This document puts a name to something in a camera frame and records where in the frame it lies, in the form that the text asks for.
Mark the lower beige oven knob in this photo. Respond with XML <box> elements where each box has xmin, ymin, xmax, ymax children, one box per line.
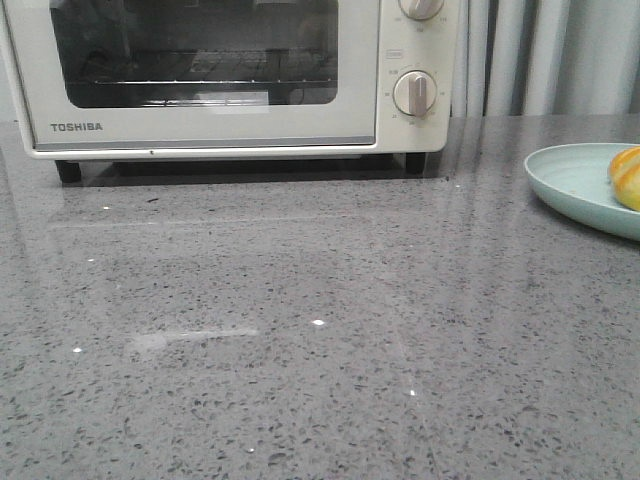
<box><xmin>393</xmin><ymin>70</ymin><xmax>437</xmax><ymax>118</ymax></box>

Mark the upper beige oven knob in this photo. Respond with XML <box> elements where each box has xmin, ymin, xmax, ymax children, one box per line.
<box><xmin>398</xmin><ymin>0</ymin><xmax>444</xmax><ymax>21</ymax></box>

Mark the white Toshiba toaster oven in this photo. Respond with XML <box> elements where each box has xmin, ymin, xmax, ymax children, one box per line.
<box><xmin>1</xmin><ymin>1</ymin><xmax>460</xmax><ymax>183</ymax></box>

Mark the light green plate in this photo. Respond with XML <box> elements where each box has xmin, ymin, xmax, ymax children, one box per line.
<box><xmin>524</xmin><ymin>143</ymin><xmax>639</xmax><ymax>241</ymax></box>

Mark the grey pleated curtain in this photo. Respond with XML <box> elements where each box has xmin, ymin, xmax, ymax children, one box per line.
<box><xmin>452</xmin><ymin>1</ymin><xmax>639</xmax><ymax>118</ymax></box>

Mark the golden croissant bread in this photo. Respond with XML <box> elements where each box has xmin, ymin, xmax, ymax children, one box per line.
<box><xmin>608</xmin><ymin>146</ymin><xmax>640</xmax><ymax>211</ymax></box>

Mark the beige oven knob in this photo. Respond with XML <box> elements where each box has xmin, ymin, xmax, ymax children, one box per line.
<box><xmin>398</xmin><ymin>0</ymin><xmax>444</xmax><ymax>21</ymax></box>
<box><xmin>393</xmin><ymin>70</ymin><xmax>437</xmax><ymax>118</ymax></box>

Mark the metal wire oven rack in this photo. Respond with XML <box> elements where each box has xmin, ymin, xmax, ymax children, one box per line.
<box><xmin>66</xmin><ymin>49</ymin><xmax>338</xmax><ymax>108</ymax></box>

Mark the glass oven door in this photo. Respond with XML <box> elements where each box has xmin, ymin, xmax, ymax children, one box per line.
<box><xmin>1</xmin><ymin>1</ymin><xmax>381</xmax><ymax>152</ymax></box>

